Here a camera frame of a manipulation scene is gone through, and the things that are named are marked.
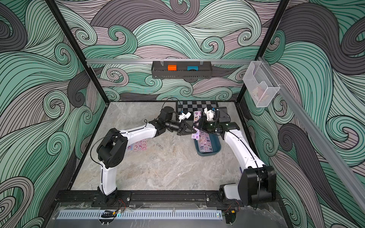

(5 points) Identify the orange block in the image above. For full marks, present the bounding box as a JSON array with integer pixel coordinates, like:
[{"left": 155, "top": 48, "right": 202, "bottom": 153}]
[{"left": 167, "top": 65, "right": 177, "bottom": 71}]

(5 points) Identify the black corner frame post left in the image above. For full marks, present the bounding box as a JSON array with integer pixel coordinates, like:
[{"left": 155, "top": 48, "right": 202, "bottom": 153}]
[{"left": 45, "top": 0, "right": 110, "bottom": 106}]

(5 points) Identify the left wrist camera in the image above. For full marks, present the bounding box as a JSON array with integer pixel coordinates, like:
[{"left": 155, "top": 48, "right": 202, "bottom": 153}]
[{"left": 178, "top": 112, "right": 191, "bottom": 122}]

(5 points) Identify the teal block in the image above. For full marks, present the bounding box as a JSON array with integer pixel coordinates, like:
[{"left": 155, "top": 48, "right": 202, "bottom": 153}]
[{"left": 187, "top": 66, "right": 199, "bottom": 71}]

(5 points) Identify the aluminium rail right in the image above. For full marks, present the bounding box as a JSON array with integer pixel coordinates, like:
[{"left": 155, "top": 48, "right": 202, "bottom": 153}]
[{"left": 258, "top": 57, "right": 365, "bottom": 211}]

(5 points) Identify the pink sticker sheet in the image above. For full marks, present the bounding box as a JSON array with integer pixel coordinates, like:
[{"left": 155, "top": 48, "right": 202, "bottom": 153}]
[
  {"left": 138, "top": 139, "right": 147, "bottom": 151},
  {"left": 192, "top": 111, "right": 203, "bottom": 141},
  {"left": 127, "top": 141, "right": 141, "bottom": 151}
]

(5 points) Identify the sticker sheet stack in box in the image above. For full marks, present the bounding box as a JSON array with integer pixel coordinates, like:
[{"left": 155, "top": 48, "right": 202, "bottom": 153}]
[{"left": 197, "top": 133, "right": 213, "bottom": 153}]

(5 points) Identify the black and grey chessboard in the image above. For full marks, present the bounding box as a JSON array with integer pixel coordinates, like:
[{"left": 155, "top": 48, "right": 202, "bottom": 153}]
[{"left": 176, "top": 101, "right": 219, "bottom": 113}]

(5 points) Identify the black corner frame post right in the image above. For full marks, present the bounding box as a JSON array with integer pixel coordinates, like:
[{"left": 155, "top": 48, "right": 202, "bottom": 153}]
[{"left": 236, "top": 0, "right": 291, "bottom": 103}]

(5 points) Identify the clear plastic wall holder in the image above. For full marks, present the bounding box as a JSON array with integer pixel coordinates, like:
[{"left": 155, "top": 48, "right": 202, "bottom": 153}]
[{"left": 243, "top": 61, "right": 280, "bottom": 107}]

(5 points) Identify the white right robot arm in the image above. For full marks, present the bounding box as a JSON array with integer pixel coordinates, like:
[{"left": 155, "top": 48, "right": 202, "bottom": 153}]
[{"left": 194, "top": 107, "right": 277, "bottom": 206}]

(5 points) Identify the aluminium rail back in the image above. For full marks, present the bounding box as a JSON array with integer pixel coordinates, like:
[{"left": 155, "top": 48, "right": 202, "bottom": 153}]
[{"left": 86, "top": 58, "right": 253, "bottom": 65}]

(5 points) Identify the teal plastic storage box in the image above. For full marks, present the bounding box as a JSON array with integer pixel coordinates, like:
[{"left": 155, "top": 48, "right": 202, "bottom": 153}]
[{"left": 192, "top": 131, "right": 221, "bottom": 157}]

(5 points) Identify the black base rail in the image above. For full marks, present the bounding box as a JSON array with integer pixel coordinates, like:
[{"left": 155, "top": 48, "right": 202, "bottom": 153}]
[{"left": 55, "top": 190, "right": 280, "bottom": 209}]

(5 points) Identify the aluminium rail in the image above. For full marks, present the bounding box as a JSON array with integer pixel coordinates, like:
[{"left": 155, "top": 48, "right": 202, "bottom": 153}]
[
  {"left": 86, "top": 58, "right": 253, "bottom": 65},
  {"left": 258, "top": 57, "right": 365, "bottom": 211}
]

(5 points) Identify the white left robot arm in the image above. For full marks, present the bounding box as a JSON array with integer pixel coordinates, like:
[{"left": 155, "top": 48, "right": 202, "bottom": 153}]
[{"left": 96, "top": 106, "right": 196, "bottom": 196}]

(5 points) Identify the black wall-mounted tray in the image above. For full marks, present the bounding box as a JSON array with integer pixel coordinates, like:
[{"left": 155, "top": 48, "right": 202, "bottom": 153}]
[{"left": 151, "top": 61, "right": 213, "bottom": 80}]

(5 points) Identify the black corner frame post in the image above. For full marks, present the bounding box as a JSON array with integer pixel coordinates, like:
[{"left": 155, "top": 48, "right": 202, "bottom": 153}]
[
  {"left": 236, "top": 0, "right": 291, "bottom": 103},
  {"left": 45, "top": 0, "right": 110, "bottom": 106}
]

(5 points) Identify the white perforated cable duct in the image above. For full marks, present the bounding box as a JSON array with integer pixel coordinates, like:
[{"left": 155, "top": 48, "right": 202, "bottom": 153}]
[{"left": 56, "top": 209, "right": 223, "bottom": 220}]

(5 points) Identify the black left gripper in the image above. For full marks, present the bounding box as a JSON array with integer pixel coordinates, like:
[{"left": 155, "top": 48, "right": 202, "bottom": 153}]
[{"left": 164, "top": 122, "right": 196, "bottom": 137}]

